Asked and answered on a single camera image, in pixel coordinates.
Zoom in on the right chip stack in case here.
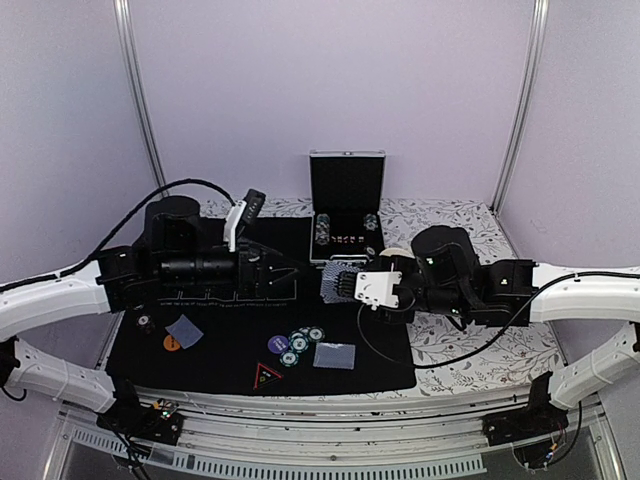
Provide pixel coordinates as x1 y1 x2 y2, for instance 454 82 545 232
363 213 379 232

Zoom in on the purple small blind button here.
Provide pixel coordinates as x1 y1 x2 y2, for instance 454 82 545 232
267 335 289 355

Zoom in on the cream ribbed ceramic mug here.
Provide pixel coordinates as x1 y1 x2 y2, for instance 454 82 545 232
379 247 415 259

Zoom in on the left aluminium corner post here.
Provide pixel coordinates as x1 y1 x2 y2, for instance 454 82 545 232
113 0 166 187

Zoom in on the left chip stack in case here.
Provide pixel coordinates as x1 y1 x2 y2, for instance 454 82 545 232
314 213 331 247

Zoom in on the red dice row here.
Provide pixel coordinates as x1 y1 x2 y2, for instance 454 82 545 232
331 235 364 245

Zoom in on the aluminium corner post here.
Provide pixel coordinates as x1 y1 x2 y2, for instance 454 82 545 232
491 0 550 216
113 0 166 187

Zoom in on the orange big blind button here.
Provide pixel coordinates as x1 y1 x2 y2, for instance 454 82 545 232
163 334 182 352

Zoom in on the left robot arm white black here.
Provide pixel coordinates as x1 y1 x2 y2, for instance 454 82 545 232
1 188 305 434

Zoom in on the red brown poker chip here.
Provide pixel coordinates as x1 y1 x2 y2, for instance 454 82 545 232
135 314 155 334

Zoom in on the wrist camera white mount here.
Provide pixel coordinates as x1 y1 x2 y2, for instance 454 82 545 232
223 189 266 252
355 271 402 310

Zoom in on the black poker mat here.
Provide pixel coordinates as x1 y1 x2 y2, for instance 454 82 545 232
102 214 417 396

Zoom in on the aluminium poker chip case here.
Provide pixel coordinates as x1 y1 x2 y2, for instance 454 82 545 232
309 150 386 266

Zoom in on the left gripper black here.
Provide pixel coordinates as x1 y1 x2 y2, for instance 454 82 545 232
159 237 308 299

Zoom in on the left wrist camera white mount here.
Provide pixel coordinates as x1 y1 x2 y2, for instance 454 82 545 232
223 189 266 252

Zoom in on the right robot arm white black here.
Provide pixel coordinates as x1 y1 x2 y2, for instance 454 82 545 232
320 225 639 438

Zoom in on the blue card player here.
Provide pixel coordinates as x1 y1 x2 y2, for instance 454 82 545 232
165 315 204 349
313 342 356 370

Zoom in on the chip stack in case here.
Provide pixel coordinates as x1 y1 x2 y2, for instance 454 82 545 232
314 213 331 247
363 213 379 232

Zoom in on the aluminium front rail frame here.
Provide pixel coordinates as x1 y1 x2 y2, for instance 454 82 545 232
42 384 626 480

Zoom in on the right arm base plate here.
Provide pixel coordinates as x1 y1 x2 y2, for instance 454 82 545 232
482 403 569 446

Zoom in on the right aluminium corner post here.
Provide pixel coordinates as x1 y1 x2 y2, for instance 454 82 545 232
491 0 550 216

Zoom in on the triangular red black marker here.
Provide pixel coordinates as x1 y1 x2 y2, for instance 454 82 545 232
253 362 284 390

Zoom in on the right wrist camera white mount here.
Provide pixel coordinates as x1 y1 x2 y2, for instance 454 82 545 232
355 271 402 310

